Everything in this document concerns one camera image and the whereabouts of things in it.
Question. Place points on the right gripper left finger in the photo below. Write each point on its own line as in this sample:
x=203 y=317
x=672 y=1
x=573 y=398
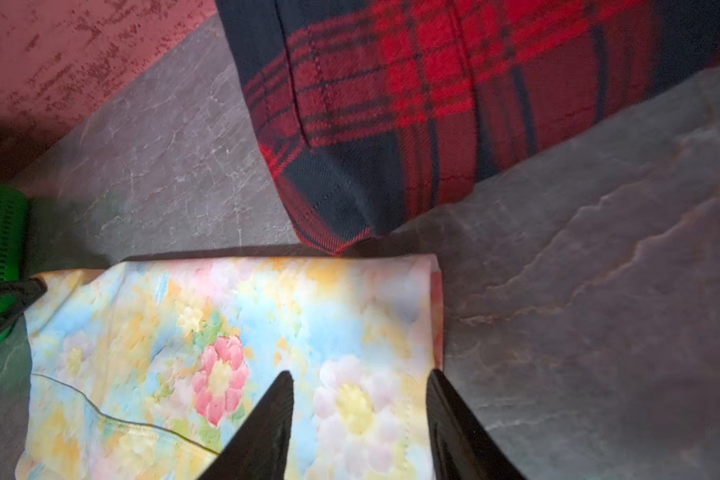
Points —
x=259 y=449

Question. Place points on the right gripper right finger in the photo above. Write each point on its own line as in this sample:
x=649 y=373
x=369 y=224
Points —
x=461 y=447

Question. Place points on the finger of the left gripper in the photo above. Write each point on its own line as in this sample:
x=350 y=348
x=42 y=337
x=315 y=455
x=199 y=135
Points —
x=15 y=298

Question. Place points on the pastel floral skirt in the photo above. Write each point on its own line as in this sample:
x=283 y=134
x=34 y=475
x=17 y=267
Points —
x=146 y=370

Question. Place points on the red plaid skirt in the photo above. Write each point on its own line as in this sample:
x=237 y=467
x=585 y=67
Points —
x=371 y=113

